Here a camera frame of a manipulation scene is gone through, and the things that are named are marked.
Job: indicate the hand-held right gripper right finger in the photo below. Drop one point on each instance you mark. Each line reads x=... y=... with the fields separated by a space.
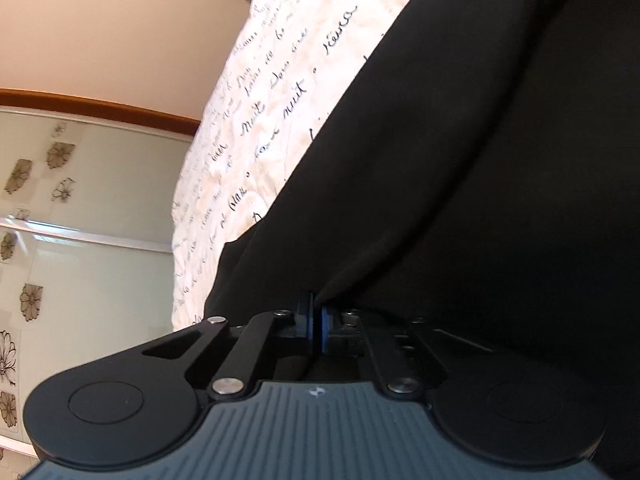
x=325 y=327

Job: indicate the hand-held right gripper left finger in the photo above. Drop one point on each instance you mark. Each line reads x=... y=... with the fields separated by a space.
x=309 y=322

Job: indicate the black pants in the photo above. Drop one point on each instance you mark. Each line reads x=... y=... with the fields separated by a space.
x=450 y=160

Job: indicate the floral glass wardrobe door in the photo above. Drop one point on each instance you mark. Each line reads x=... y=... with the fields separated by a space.
x=90 y=260

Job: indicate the script-printed cream bedsheet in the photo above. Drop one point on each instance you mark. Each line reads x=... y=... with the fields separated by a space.
x=280 y=85

